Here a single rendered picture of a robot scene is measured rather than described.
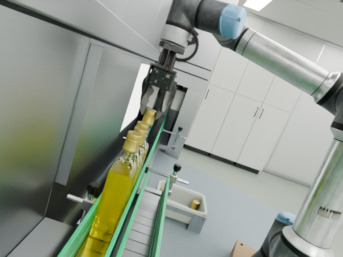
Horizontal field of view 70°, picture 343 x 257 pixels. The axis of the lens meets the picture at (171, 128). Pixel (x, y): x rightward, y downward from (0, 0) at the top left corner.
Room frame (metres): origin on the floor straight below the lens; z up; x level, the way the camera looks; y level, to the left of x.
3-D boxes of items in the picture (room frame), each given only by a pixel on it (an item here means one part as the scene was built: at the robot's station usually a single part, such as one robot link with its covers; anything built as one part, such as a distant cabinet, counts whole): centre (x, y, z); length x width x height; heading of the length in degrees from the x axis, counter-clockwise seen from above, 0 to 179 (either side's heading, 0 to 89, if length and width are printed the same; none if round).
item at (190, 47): (1.65, 0.12, 1.49); 0.21 x 0.05 x 0.21; 91
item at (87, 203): (0.53, 0.15, 0.94); 0.07 x 0.04 x 0.13; 91
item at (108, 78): (0.98, 0.22, 1.15); 0.90 x 0.03 x 0.34; 1
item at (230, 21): (0.68, -0.03, 1.48); 0.11 x 0.11 x 0.08; 72
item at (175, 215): (0.96, -0.11, 0.79); 0.27 x 0.17 x 0.08; 91
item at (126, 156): (0.54, 0.07, 1.12); 0.03 x 0.03 x 0.05
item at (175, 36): (0.69, 0.07, 1.40); 0.08 x 0.08 x 0.05
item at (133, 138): (0.54, 0.07, 1.14); 0.04 x 0.04 x 0.04
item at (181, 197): (0.96, -0.14, 0.80); 0.22 x 0.17 x 0.09; 91
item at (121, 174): (0.54, 0.07, 0.99); 0.06 x 0.06 x 0.21; 2
